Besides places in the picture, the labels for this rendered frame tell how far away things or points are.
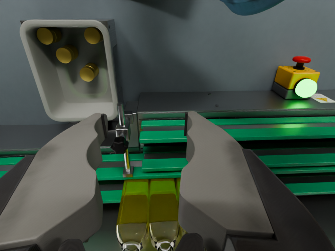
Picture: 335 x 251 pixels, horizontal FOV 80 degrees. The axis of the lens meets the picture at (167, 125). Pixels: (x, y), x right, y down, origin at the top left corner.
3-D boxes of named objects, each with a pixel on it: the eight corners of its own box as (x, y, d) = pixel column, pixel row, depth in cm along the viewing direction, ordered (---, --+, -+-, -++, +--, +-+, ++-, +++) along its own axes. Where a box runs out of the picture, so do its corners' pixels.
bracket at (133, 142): (127, 132, 56) (124, 147, 50) (124, 100, 51) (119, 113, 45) (140, 132, 56) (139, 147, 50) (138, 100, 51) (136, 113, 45)
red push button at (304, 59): (294, 72, 50) (299, 58, 48) (285, 68, 53) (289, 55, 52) (310, 72, 50) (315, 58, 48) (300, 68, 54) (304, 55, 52)
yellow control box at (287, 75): (270, 89, 58) (284, 99, 52) (277, 63, 55) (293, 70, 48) (293, 89, 59) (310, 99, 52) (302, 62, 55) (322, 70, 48)
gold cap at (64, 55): (61, 44, 48) (53, 47, 44) (76, 44, 48) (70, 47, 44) (65, 60, 49) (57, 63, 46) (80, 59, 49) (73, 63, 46)
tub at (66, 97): (62, 107, 57) (48, 122, 50) (37, 18, 46) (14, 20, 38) (124, 106, 58) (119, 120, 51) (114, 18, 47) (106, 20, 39)
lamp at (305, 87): (290, 94, 51) (297, 99, 49) (296, 77, 49) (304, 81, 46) (307, 94, 52) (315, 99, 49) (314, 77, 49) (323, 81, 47)
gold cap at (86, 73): (83, 62, 50) (77, 67, 46) (97, 62, 50) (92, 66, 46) (86, 76, 52) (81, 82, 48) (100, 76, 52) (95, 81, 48)
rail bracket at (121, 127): (125, 153, 50) (117, 193, 40) (117, 89, 42) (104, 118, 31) (137, 153, 51) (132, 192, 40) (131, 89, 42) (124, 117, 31)
